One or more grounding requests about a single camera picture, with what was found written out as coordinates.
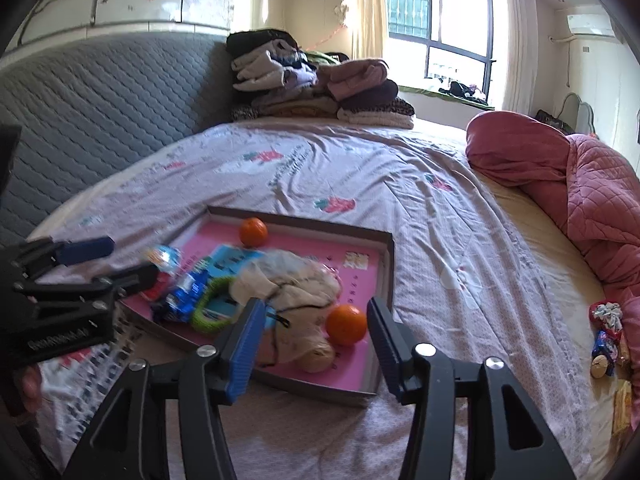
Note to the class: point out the person's left hand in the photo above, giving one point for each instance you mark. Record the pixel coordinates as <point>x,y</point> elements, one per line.
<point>32,390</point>

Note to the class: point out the window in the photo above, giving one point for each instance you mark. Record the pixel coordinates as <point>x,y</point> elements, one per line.
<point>450,20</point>

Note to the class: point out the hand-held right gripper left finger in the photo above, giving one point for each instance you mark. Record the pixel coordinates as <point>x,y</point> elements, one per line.
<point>245,345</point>

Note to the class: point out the white curved chair back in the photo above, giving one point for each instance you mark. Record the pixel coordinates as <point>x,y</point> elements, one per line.
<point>577,110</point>

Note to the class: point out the red toy egg packet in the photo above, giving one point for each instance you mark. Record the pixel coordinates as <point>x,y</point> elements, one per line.
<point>155,290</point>

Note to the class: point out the blue cookie packet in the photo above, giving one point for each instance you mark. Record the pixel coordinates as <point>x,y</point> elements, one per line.
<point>182,295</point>

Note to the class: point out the pink quilt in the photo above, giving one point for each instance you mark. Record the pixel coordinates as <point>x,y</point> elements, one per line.
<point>590,195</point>

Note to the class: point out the small doll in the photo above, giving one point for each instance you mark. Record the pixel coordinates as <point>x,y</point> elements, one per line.
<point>607,340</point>

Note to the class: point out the yellow packet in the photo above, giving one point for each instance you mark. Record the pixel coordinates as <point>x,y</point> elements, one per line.
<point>622,405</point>

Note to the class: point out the orange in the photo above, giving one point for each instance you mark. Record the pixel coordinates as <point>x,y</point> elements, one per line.
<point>253,231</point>
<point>346,324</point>

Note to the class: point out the white air conditioner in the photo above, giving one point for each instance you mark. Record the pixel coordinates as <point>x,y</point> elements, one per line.
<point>592,25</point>

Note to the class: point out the blue toy egg packet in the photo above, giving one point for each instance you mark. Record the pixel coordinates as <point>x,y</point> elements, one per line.
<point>165,259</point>

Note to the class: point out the dark cloth bundle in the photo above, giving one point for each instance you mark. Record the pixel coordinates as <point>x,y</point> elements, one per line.
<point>462,91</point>

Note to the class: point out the cream mesh scrunchie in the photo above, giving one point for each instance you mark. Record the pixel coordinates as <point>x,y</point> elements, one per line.
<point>295,285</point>

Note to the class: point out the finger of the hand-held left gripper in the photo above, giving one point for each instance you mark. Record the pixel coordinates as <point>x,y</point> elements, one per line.
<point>85,249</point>
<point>135,277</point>

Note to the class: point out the walnut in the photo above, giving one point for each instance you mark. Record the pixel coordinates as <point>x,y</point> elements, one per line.
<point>317,359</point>

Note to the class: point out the cream curtain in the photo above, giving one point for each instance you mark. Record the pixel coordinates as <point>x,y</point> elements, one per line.
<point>365,10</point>
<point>520,45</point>

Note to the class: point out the shallow grey cardboard box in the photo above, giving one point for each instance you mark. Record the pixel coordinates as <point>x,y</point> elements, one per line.
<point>310,385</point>

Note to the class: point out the green windowsill mat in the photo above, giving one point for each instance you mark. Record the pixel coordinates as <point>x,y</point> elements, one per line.
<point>425,92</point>

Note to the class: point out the dark handbag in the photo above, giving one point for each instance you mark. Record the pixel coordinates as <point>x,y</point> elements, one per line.
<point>552,121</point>

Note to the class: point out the strawberry printed bed cover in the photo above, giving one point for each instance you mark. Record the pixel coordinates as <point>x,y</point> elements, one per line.
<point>375,175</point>

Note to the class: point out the beige bed sheet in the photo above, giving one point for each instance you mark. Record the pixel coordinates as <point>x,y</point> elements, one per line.
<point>545,270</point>

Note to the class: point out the pile of folded clothes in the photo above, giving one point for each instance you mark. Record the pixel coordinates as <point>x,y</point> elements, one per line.
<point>320,85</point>

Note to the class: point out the grey quilted headboard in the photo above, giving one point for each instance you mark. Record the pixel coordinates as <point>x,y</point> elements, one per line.
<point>100,110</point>

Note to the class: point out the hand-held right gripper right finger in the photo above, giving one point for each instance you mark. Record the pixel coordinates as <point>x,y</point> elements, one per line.
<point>385,355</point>

